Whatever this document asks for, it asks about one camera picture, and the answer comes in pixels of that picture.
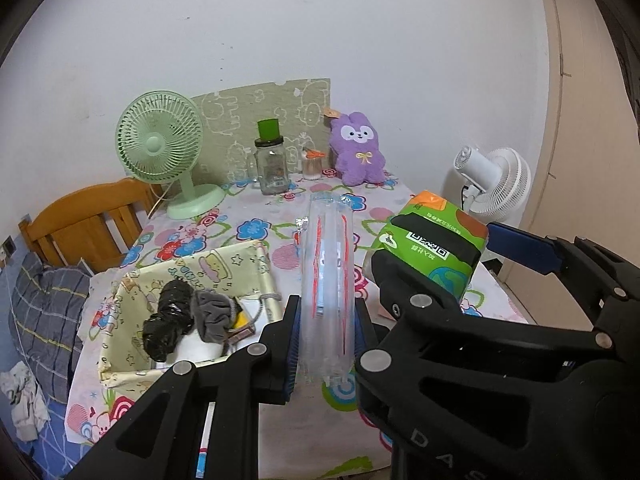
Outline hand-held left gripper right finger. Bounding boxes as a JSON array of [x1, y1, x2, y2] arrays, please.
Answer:
[[353, 296, 393, 366]]

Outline wooden bed headboard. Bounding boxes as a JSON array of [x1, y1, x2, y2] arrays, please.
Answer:
[[19, 177, 166, 273]]

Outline yellow printed storage box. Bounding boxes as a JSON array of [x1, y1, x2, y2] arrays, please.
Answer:
[[97, 240, 283, 391]]

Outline grey plaid pillow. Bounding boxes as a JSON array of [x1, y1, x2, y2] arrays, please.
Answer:
[[9, 252, 93, 403]]

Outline white standing fan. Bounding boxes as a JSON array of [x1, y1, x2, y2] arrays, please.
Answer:
[[454, 146, 532, 226]]

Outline glass jar with green lid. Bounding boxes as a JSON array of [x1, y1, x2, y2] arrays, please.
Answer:
[[248, 119, 290, 195]]

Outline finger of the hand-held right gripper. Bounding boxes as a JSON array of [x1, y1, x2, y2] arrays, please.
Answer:
[[487, 222, 640, 361], [372, 247, 626, 367]]

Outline cotton swab container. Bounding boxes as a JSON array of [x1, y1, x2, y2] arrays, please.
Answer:
[[301, 147, 326, 180]]

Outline white bed cover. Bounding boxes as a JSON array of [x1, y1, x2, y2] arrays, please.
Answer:
[[90, 267, 126, 286]]

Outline crumpled white grey cloth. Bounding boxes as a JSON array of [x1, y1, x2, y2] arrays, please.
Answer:
[[0, 362, 51, 442]]

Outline green tissue pack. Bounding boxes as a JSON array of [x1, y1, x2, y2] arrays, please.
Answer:
[[367, 190, 490, 306]]

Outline purple plush bunny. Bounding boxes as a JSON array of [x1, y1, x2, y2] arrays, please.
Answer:
[[322, 109, 388, 186]]

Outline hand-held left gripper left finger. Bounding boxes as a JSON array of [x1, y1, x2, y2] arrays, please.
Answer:
[[65, 296, 302, 480]]

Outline blue bed sheet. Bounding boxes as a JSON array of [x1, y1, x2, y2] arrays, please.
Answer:
[[0, 370, 101, 480]]

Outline green printed backing board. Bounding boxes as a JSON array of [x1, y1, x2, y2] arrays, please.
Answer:
[[189, 78, 332, 183]]

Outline green desk fan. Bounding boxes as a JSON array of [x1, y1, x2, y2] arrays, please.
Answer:
[[115, 91, 225, 220]]

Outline beige door frame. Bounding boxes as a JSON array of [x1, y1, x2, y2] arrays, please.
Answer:
[[505, 0, 640, 326]]

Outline black plastic bag bundle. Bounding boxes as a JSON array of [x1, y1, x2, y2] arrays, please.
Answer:
[[142, 280, 197, 362]]

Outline white fan power cord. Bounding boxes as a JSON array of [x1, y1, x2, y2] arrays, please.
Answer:
[[149, 184, 176, 221]]

